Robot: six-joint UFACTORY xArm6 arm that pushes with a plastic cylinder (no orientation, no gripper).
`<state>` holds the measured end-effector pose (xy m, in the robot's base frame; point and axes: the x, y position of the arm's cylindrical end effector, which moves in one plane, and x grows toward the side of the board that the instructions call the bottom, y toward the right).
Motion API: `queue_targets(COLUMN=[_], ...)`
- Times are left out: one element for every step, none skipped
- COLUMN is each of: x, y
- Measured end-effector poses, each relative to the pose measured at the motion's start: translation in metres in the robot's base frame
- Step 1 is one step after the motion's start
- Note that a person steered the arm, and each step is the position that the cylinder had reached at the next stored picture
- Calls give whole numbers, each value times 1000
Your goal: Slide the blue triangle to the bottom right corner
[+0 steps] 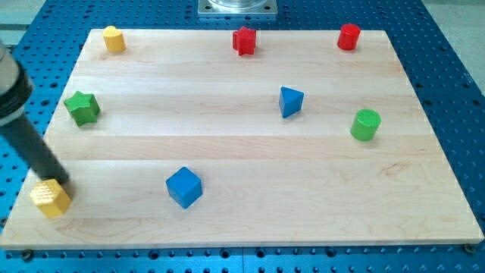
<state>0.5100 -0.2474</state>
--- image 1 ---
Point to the green cylinder block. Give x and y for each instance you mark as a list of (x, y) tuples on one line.
[(365, 124)]

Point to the robot arm end effector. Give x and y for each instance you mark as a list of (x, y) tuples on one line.
[(16, 87)]

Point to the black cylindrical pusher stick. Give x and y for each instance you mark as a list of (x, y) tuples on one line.
[(29, 145)]

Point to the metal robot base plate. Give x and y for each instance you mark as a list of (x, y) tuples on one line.
[(237, 8)]

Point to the wooden board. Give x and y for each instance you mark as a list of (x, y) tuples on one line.
[(185, 98)]

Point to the red star block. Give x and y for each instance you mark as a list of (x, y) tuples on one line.
[(244, 41)]

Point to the red cylinder block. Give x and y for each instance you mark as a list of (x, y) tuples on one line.
[(348, 36)]

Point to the blue triangle block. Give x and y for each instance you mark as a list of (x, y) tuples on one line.
[(290, 101)]

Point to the blue cube block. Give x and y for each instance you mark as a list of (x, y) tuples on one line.
[(184, 187)]

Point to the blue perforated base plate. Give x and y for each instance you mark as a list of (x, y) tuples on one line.
[(454, 103)]

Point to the yellow cylinder block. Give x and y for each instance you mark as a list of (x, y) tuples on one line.
[(114, 39)]

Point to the yellow hexagon block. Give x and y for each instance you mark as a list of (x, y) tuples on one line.
[(50, 198)]

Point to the green star block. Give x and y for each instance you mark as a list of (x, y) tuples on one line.
[(83, 108)]

